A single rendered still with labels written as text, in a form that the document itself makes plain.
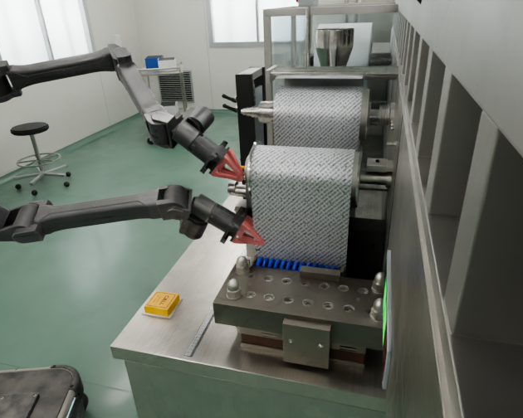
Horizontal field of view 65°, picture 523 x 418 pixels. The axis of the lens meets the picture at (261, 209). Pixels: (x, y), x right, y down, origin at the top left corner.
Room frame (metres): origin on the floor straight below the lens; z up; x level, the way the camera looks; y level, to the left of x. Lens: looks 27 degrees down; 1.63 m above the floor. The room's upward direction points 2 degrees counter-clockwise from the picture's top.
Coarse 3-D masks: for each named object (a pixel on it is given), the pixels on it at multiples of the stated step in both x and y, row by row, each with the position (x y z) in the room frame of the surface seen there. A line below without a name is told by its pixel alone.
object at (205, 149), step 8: (200, 136) 0.99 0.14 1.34; (192, 144) 0.98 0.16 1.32; (200, 144) 0.98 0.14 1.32; (208, 144) 0.99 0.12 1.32; (216, 144) 1.00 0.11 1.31; (224, 144) 1.03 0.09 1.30; (192, 152) 0.99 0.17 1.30; (200, 152) 0.98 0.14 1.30; (208, 152) 0.97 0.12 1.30; (216, 152) 0.96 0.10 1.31; (208, 160) 0.95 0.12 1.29
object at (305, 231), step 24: (264, 216) 0.90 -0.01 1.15; (288, 216) 0.89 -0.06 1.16; (312, 216) 0.87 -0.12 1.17; (336, 216) 0.85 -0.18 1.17; (264, 240) 0.90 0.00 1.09; (288, 240) 0.89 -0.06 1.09; (312, 240) 0.87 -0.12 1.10; (336, 240) 0.85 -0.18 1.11; (312, 264) 0.87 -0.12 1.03; (336, 264) 0.85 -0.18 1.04
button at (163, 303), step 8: (152, 296) 0.90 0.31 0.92; (160, 296) 0.90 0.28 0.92; (168, 296) 0.90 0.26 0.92; (176, 296) 0.90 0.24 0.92; (152, 304) 0.87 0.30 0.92; (160, 304) 0.87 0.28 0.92; (168, 304) 0.86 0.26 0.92; (176, 304) 0.89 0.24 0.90; (152, 312) 0.86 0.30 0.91; (160, 312) 0.85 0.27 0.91; (168, 312) 0.84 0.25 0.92
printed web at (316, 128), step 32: (288, 96) 1.15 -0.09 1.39; (320, 96) 1.13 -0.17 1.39; (352, 96) 1.11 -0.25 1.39; (288, 128) 1.13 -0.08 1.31; (320, 128) 1.10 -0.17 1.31; (352, 128) 1.08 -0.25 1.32; (256, 160) 0.93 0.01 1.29; (288, 160) 0.91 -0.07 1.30; (320, 160) 0.89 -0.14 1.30; (352, 160) 0.87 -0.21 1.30; (256, 192) 0.91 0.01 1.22; (288, 192) 0.89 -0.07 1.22; (320, 192) 0.86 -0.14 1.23
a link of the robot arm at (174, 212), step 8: (168, 208) 0.90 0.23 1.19; (176, 208) 0.89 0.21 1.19; (184, 208) 0.90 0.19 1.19; (168, 216) 0.89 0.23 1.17; (176, 216) 0.90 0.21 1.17; (184, 216) 0.91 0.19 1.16; (184, 224) 0.94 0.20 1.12; (192, 224) 0.94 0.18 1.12; (200, 224) 0.94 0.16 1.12; (184, 232) 0.96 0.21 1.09; (192, 232) 0.94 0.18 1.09; (200, 232) 0.95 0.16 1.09
